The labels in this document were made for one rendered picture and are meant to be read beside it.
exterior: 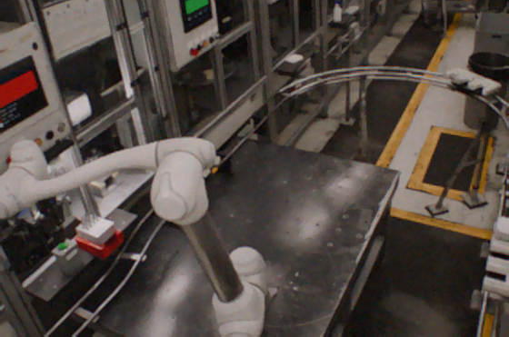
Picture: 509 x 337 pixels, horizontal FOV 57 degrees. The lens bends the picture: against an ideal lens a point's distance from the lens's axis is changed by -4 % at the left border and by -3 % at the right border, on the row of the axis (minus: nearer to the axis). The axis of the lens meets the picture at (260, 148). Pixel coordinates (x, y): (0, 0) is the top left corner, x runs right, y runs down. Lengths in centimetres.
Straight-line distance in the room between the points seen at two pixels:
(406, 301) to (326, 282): 93
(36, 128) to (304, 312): 125
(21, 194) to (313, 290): 120
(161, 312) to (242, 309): 51
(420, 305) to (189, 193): 189
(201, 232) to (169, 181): 22
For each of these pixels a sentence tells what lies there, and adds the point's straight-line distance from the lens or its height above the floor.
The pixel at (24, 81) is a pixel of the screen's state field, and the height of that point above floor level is 166.
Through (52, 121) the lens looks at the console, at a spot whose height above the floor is 146.
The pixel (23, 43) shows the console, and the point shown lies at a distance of 184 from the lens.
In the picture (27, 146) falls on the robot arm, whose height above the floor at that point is 150.
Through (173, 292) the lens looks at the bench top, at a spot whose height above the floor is 68.
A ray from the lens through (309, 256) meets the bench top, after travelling 223.
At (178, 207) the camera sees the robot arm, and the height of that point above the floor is 144.
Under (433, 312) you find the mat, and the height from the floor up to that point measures 1.
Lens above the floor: 227
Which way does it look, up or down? 33 degrees down
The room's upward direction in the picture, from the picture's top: 5 degrees counter-clockwise
